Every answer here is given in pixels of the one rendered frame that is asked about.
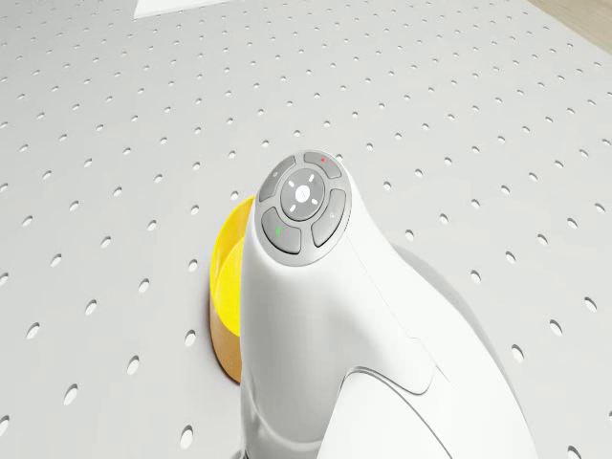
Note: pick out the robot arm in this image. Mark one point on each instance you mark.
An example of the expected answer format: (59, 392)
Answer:
(330, 311)

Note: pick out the yellow bowl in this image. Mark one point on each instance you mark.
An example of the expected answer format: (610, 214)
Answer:
(228, 268)

